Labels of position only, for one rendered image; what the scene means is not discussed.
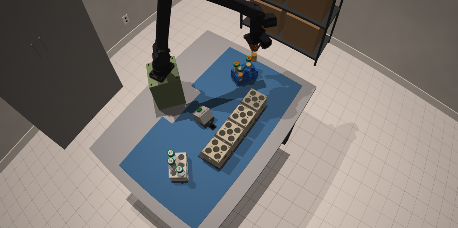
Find beige tube rack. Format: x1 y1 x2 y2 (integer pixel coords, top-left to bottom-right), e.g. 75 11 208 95
169 152 189 181

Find blue bench mat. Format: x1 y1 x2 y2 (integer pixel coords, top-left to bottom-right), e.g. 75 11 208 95
119 47 302 228

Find beige block with holes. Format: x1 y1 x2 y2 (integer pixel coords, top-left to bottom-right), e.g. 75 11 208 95
242 88 267 119
229 103 256 135
202 137 231 168
216 119 244 151

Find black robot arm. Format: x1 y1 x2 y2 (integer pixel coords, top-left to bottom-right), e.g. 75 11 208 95
149 0 277 82

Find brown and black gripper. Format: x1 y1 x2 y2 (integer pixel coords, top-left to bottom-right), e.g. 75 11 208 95
244 29 261 51

